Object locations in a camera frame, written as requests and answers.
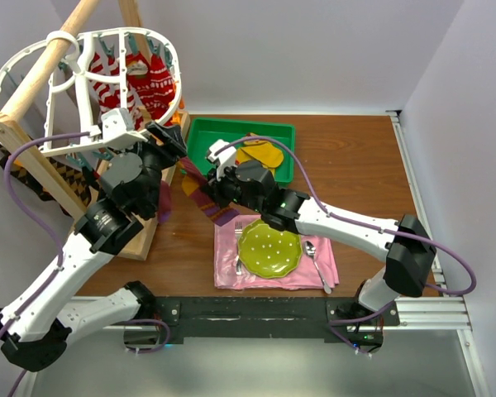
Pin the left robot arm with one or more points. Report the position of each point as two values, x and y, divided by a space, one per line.
36 328

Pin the green scalloped plate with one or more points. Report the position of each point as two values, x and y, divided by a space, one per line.
268 253

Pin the silver spoon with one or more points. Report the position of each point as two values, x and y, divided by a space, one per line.
310 251

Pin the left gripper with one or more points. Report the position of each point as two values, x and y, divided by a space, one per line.
170 136

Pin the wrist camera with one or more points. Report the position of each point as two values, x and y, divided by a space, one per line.
222 154
118 131

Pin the pink cloth napkin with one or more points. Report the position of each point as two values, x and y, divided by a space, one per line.
304 277

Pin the yellow monster sock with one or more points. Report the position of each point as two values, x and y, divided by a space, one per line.
264 151

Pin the wooden hanger stand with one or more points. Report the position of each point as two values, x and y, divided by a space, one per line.
58 42

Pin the purple yellow striped sock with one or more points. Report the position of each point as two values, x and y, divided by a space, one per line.
192 186

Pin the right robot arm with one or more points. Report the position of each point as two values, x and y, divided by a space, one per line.
402 245

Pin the silver fork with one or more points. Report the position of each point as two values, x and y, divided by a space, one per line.
238 230

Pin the red white striped sock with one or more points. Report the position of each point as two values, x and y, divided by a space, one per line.
108 94

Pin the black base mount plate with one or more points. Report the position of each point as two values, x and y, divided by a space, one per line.
330 319

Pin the red patterned sock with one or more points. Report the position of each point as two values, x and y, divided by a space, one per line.
152 82

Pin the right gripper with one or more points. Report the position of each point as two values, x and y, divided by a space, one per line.
216 186

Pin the green plastic tray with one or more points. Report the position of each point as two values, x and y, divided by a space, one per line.
206 131

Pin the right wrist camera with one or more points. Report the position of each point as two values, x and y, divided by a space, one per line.
222 154

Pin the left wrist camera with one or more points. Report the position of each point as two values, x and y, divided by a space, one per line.
118 131

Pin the black argyle sock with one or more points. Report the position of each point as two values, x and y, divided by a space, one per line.
74 178

